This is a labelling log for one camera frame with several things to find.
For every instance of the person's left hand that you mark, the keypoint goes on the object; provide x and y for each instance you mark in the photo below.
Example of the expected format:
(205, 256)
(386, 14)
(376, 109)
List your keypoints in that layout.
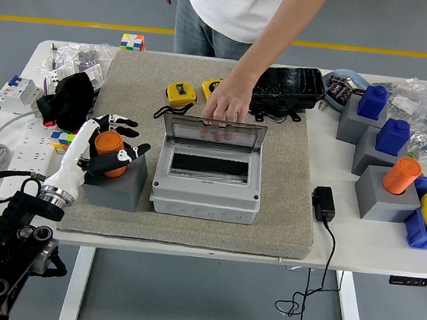
(227, 104)

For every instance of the person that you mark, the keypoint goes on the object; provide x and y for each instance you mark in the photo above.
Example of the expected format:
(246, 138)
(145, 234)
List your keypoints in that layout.
(229, 5)

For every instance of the black plastic case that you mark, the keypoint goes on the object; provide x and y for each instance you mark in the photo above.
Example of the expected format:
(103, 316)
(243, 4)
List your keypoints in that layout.
(294, 84)

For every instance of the light blue tray dark packets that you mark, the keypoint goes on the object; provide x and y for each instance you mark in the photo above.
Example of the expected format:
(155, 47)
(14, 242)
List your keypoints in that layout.
(337, 91)

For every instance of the black cloth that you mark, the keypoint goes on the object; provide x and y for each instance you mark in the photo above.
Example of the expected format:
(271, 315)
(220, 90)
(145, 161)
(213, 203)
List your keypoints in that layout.
(71, 99)

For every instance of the white blue circuit breaker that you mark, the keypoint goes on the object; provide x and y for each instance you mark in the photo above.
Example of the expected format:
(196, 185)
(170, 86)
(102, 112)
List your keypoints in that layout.
(16, 95)

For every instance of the person's left forearm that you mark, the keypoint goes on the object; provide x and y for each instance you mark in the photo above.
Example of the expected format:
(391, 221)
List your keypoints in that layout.
(271, 47)

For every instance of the black power adapter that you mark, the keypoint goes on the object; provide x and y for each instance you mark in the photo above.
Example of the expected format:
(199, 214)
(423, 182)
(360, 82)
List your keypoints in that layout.
(323, 204)

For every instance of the white power strip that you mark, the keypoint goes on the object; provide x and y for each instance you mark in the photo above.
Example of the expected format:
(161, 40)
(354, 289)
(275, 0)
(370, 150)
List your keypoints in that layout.
(30, 156)

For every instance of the grey block with round hole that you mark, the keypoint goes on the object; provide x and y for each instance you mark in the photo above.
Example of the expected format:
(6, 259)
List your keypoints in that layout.
(118, 196)

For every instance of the grey-brown mat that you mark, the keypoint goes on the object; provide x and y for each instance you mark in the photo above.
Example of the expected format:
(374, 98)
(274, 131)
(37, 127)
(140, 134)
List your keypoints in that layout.
(137, 83)

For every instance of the grey electrical box clear lid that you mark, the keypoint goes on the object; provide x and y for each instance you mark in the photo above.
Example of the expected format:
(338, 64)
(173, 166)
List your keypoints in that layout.
(201, 201)

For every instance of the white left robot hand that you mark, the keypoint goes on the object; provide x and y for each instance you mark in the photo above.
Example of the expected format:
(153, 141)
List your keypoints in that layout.
(70, 156)

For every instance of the colourful puzzle cube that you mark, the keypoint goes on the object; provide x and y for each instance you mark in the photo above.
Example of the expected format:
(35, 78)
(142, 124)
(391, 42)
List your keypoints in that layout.
(61, 140)

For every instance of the blue bottle-shaped block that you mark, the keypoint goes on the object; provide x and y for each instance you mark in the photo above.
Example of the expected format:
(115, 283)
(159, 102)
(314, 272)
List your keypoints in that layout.
(391, 136)
(372, 102)

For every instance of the orange cylinder battery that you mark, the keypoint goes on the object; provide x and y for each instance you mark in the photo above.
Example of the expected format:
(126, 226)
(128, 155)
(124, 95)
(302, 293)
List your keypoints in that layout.
(401, 176)
(106, 145)

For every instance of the black table control panel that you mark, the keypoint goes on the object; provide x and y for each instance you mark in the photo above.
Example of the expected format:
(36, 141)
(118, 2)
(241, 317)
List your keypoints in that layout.
(411, 281)

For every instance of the clear bags with white parts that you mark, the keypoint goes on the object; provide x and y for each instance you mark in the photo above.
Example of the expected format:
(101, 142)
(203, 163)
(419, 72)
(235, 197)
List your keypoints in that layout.
(87, 55)

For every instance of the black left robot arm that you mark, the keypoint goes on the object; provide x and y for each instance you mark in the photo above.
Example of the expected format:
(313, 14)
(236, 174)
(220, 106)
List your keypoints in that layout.
(20, 216)

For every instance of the white-faced puzzle cube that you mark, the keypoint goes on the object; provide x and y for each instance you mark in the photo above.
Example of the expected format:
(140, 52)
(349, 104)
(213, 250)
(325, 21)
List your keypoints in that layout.
(132, 41)

